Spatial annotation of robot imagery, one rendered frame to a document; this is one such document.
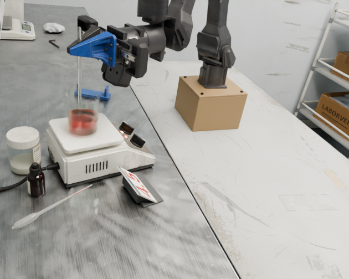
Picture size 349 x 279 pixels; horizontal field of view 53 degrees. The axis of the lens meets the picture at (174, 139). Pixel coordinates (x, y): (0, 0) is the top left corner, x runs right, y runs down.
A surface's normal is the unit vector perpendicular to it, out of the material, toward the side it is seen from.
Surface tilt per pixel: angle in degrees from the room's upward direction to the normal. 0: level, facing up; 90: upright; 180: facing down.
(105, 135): 0
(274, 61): 90
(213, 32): 87
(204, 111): 90
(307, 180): 0
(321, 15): 90
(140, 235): 0
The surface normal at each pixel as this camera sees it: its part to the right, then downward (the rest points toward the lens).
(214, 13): -0.66, 0.42
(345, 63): -0.88, 0.16
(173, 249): 0.15, -0.84
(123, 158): 0.52, 0.51
